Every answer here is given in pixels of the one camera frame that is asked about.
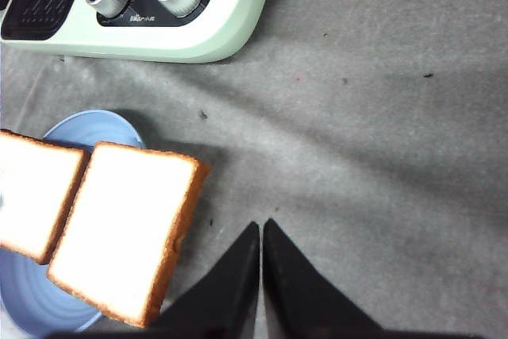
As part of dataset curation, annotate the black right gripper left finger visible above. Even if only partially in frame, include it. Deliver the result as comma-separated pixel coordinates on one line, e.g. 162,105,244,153
147,222,260,338

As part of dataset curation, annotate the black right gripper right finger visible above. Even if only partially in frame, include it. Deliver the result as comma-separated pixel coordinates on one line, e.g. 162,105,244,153
263,218,397,338

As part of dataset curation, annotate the white bread slice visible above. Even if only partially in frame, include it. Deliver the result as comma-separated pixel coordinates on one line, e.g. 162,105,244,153
47,141,209,327
1,129,90,264

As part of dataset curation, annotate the mint green breakfast maker base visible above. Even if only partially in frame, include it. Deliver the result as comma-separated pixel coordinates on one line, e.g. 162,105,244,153
1,0,265,64

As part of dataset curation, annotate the blue round plate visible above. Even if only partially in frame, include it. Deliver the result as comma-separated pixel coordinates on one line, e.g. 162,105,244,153
1,110,146,338

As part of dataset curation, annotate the grey table cloth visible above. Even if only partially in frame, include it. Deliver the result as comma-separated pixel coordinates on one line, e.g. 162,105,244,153
1,0,507,338

